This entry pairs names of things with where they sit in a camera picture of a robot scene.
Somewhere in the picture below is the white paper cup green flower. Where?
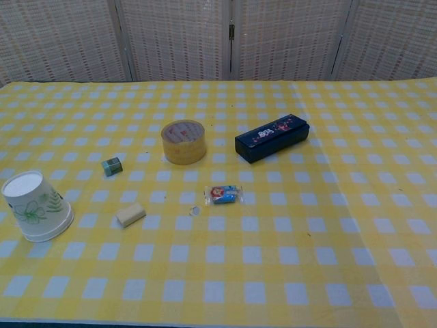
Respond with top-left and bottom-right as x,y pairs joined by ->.
1,170 -> 74,241

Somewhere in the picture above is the yellow white checkered tablecloth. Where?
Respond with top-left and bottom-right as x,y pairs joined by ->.
0,79 -> 437,326

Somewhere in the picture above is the wrapped candy packet blue red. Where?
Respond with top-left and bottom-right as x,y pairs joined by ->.
203,184 -> 244,206

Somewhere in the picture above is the clear yellowish packing tape roll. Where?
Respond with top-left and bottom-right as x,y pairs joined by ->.
160,120 -> 208,165

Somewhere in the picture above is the dark blue pencil case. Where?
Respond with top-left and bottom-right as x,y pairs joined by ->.
234,113 -> 311,165

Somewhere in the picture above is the pale yellow eraser block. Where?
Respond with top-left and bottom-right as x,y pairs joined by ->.
115,202 -> 147,229

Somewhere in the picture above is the small green eraser box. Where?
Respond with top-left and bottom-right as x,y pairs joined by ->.
101,156 -> 124,178

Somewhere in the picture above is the woven folding screen panel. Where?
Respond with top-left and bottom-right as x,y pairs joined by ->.
227,0 -> 358,82
0,0 -> 135,87
114,0 -> 234,82
333,0 -> 437,82

